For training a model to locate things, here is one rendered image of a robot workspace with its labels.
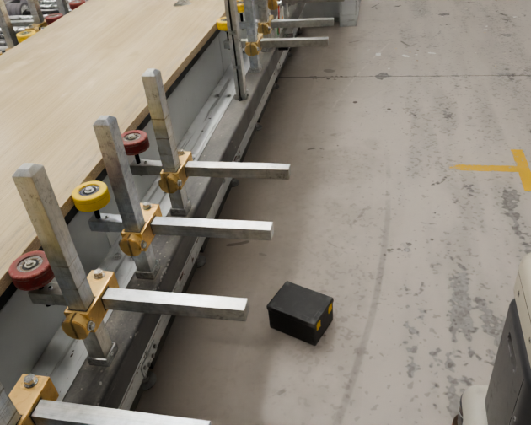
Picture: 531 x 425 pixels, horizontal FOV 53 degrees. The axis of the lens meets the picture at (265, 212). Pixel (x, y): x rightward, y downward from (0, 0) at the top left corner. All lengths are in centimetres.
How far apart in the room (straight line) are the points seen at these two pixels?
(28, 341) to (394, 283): 144
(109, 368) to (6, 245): 32
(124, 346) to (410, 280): 138
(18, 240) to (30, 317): 19
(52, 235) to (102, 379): 33
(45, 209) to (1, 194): 48
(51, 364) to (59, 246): 43
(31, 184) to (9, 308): 41
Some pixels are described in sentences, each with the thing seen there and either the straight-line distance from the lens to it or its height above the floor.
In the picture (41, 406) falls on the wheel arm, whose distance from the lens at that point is 94.
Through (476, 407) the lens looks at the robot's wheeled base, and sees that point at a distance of 157.
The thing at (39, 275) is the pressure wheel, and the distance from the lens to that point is 108.
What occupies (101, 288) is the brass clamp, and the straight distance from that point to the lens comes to 107.
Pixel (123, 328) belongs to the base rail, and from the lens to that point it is 120.
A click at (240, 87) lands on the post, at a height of 75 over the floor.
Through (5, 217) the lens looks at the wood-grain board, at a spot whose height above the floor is 90.
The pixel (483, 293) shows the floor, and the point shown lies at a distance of 226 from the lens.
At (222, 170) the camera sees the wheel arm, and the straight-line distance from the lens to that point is 140.
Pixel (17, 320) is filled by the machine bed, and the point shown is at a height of 75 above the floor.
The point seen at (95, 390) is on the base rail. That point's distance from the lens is 112.
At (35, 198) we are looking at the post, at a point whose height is 110.
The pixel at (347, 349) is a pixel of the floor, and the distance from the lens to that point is 199.
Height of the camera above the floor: 154
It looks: 36 degrees down
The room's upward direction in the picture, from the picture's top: 6 degrees counter-clockwise
